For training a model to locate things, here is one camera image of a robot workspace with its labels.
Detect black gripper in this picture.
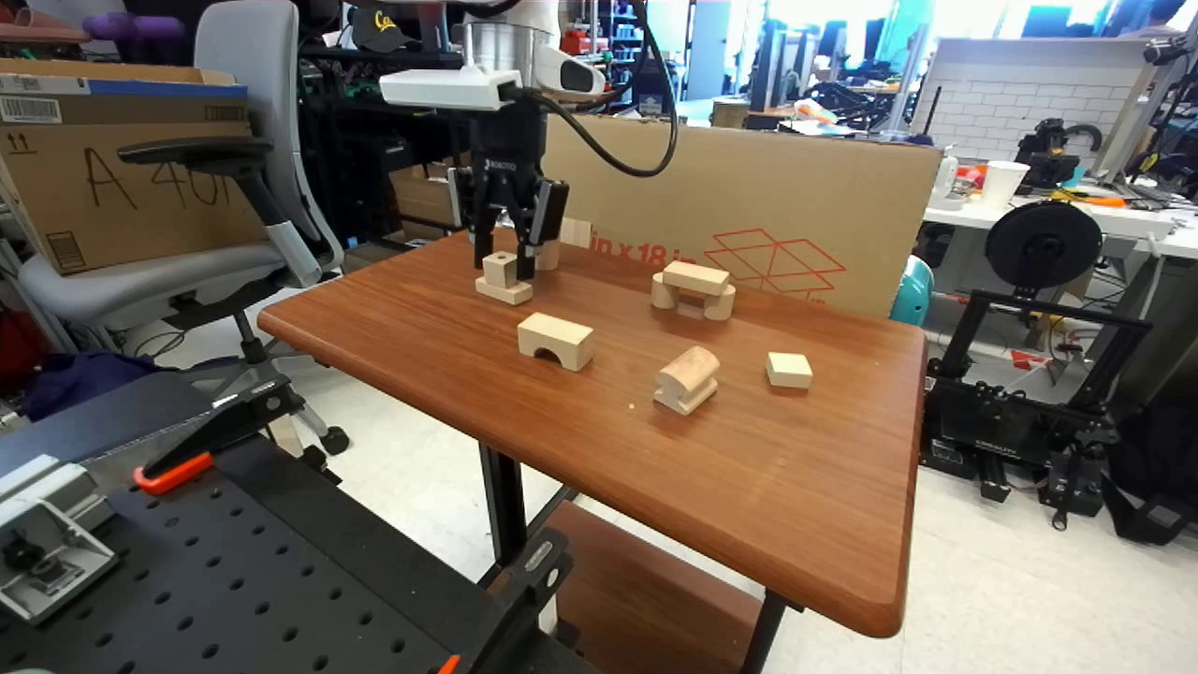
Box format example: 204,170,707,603
469,89,571,273

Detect small wooden cube block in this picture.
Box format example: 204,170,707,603
479,246,524,293

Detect wooden arch block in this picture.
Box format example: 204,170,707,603
512,311,597,376

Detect wooden lintel block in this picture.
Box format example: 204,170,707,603
657,257,738,300

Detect angled wooden block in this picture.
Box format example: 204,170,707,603
653,343,721,396

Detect small square wooden slab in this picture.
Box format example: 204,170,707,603
765,349,816,394

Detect wooden slab under half-cylinder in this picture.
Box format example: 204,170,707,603
650,372,721,418

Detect large cardboard panel red print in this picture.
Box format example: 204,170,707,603
544,107,943,323

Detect grey office chair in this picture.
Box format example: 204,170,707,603
16,0,355,462

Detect teal chair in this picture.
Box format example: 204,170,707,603
887,256,941,331

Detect wooden lower table shelf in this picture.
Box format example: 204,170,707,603
545,499,767,674

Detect cardboard box with handwriting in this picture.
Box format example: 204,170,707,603
0,55,274,276

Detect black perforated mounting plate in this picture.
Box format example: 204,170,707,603
0,433,502,674

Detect purple cloth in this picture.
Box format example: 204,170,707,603
16,349,159,423

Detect black table leg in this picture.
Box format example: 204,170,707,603
740,592,792,674

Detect black filament spool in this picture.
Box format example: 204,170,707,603
980,200,1104,296

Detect white grid panel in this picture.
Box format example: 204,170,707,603
929,35,1183,164

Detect grey metal socket box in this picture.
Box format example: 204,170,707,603
0,453,123,630

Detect white desk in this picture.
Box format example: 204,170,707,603
922,183,1198,263

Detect black bag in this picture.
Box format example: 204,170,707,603
1099,396,1198,548

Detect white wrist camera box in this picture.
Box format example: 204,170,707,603
375,67,524,112

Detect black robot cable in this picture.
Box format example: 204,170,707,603
540,0,685,178

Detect black clamp orange handle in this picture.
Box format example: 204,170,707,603
126,379,302,499
435,529,577,674

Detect black 3D printer frame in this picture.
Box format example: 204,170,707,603
922,285,1156,508

